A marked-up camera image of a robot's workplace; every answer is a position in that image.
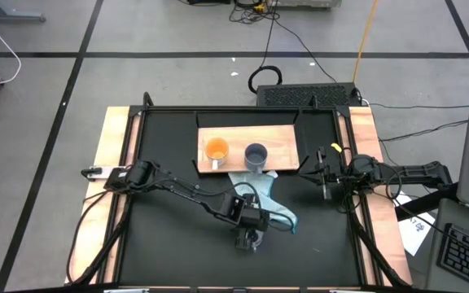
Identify tangled black cables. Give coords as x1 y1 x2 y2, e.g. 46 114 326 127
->
228 0 281 24

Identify black desk leg bar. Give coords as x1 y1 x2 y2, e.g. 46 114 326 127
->
395 185 459 223

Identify light blue cloth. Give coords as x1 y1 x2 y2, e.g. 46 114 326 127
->
228 169 299 235

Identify grey equipment case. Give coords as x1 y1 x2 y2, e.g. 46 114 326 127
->
273 0 344 9

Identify yellow cable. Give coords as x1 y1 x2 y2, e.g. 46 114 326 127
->
352 0 379 85

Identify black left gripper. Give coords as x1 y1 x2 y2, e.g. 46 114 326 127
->
234 207 270 252

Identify black keyboard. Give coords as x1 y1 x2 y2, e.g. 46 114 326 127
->
437 222 469 292

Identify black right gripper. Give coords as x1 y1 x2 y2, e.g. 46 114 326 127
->
299 146 356 200

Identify thin black cable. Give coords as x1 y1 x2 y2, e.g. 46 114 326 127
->
366 102 469 111
379 120 469 142
274 18 338 84

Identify grey desk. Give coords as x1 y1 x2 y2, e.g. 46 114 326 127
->
423 198 469 293

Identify orange mug white handle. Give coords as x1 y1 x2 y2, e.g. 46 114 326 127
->
204 137 230 171

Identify black aluminium table frame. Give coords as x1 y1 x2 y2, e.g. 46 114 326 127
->
65 91 414 293

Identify wooden shelf black metal frame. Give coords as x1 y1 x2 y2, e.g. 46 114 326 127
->
191 107 309 176

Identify grey mug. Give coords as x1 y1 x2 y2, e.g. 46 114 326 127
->
243 142 269 174

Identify grey table leg foot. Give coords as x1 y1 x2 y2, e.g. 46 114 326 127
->
0 0 46 24

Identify white black arm base mount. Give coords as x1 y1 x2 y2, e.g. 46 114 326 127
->
81 165 116 181

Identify coiled black cable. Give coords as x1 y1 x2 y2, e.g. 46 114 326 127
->
248 10 283 94

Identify white paper sheet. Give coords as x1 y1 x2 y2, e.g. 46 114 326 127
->
392 190 437 257

